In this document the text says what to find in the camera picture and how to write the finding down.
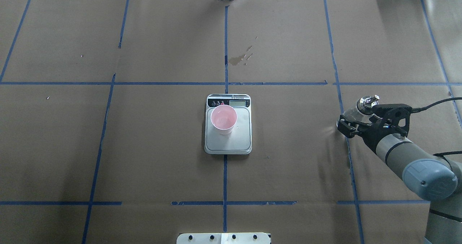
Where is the grey digital kitchen scale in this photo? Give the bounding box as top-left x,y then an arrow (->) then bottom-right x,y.
204,94 -> 252,155

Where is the glass sauce dispenser bottle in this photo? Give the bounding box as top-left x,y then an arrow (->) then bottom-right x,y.
342,95 -> 380,123

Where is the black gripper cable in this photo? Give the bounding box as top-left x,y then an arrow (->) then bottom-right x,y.
411,97 -> 462,113

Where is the white pedestal column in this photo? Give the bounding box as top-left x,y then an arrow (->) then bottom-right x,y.
176,232 -> 272,244

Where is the pink paper cup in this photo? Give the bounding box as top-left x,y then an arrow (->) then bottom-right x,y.
210,105 -> 237,135

